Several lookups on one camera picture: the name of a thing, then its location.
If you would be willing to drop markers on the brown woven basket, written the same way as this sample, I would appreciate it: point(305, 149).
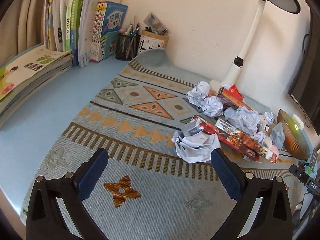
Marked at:
point(295, 142)

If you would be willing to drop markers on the stack of flat workbooks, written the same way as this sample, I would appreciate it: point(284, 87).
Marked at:
point(26, 73)

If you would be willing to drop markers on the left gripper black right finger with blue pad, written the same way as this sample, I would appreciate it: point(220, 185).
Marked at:
point(273, 219)

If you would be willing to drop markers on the red illustrated long box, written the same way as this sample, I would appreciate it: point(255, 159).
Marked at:
point(236, 139)

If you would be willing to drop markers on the white desk lamp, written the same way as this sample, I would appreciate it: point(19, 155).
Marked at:
point(233, 72)

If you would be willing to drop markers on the brown paper storage box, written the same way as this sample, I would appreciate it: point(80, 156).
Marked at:
point(149, 41)

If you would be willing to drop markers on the upright row of books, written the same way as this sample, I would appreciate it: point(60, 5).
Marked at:
point(68, 25)

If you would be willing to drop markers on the crumpled paper ball centre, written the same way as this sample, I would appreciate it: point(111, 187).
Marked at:
point(212, 107)

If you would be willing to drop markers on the blue boxed book set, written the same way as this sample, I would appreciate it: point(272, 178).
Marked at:
point(108, 20)

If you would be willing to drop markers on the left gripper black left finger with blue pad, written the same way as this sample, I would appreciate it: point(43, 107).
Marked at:
point(44, 217)

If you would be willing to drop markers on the small crumpled paper ball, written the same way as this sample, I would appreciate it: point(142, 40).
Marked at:
point(269, 117)

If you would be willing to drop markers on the dark wall monitor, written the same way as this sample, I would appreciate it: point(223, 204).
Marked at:
point(305, 87)

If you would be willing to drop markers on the crumpled bluish paper ball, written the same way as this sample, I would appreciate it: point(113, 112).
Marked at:
point(243, 119)

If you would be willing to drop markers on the black mesh pen holder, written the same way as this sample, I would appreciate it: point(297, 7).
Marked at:
point(127, 47)

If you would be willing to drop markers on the large paper ball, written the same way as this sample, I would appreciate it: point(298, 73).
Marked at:
point(193, 145)

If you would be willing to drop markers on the patterned blue woven mat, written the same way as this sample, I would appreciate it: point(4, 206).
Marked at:
point(146, 191)

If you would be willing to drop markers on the crumpled paper beside basket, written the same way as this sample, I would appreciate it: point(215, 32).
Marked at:
point(277, 136)

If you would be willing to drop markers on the red snack bag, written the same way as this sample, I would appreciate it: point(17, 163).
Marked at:
point(234, 90)

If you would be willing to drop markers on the crumpled paper ball far left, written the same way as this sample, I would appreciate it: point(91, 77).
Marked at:
point(197, 95)

